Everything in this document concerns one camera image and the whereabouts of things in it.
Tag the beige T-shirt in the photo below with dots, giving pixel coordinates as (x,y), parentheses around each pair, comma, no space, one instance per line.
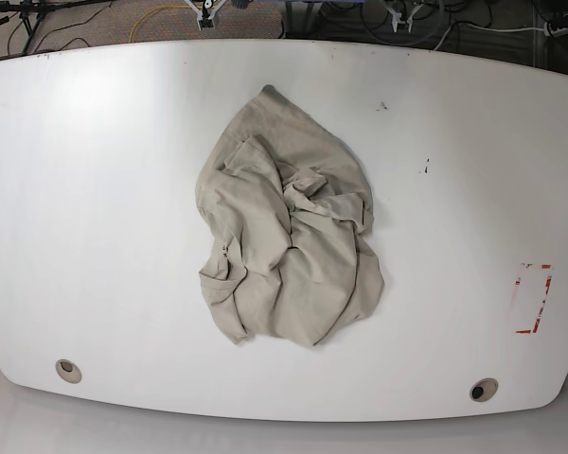
(289,209)

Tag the black tripod stand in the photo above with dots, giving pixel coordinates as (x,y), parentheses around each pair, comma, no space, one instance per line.
(30,15)

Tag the white power strip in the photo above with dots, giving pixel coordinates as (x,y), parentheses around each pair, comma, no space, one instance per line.
(557,26)

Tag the red tape rectangle marking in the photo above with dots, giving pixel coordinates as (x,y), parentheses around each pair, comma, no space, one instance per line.
(529,297)

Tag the right table cable grommet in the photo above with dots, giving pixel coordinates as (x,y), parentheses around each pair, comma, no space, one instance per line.
(484,390)

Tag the table cable grommet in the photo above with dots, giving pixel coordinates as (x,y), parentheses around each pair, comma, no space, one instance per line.
(68,371)
(484,390)

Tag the left table cable grommet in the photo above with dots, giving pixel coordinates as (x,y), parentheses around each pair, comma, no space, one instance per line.
(68,371)

